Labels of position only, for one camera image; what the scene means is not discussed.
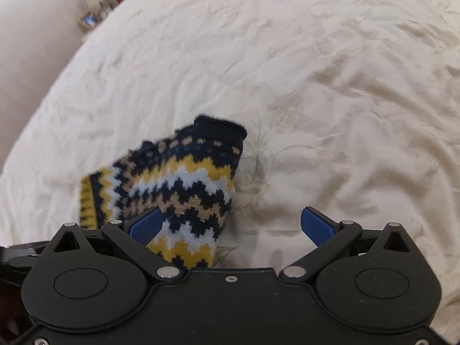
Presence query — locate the white quilted bed cover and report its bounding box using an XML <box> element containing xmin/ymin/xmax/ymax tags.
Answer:
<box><xmin>0</xmin><ymin>0</ymin><xmax>460</xmax><ymax>342</ymax></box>

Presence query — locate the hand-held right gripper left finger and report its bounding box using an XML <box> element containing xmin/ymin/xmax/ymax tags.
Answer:
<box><xmin>50</xmin><ymin>206</ymin><xmax>181</xmax><ymax>283</ymax></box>

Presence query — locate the cream nightstand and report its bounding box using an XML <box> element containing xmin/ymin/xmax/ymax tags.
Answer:
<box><xmin>76</xmin><ymin>0</ymin><xmax>133</xmax><ymax>37</ymax></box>

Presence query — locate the navy patterned knit sock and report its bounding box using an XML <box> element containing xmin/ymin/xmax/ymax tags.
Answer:
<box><xmin>79</xmin><ymin>114</ymin><xmax>248</xmax><ymax>270</ymax></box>

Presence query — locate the blue picture frame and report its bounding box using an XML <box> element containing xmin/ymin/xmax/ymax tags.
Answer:
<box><xmin>78</xmin><ymin>12</ymin><xmax>100</xmax><ymax>29</ymax></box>

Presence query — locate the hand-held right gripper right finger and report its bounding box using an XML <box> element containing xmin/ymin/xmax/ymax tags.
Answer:
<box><xmin>279</xmin><ymin>206</ymin><xmax>415</xmax><ymax>281</ymax></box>

